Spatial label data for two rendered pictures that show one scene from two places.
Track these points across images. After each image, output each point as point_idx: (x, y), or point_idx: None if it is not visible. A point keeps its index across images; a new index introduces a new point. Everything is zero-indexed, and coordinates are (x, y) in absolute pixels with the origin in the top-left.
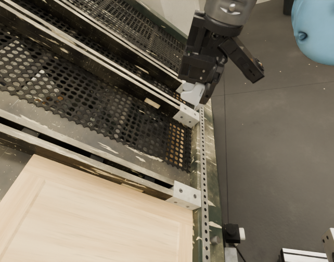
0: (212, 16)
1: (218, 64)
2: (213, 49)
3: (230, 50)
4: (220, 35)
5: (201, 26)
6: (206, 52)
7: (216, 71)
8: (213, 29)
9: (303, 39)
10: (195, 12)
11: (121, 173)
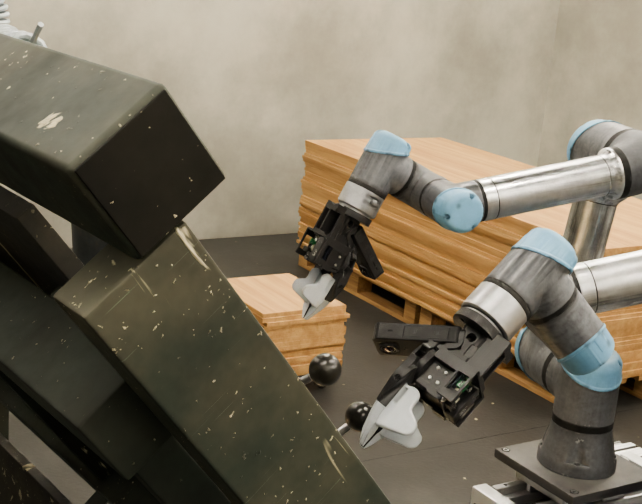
0: (357, 207)
1: (353, 251)
2: (347, 236)
3: (361, 240)
4: (354, 224)
5: (342, 213)
6: (340, 239)
7: (352, 257)
8: (356, 217)
9: (447, 218)
10: (332, 202)
11: None
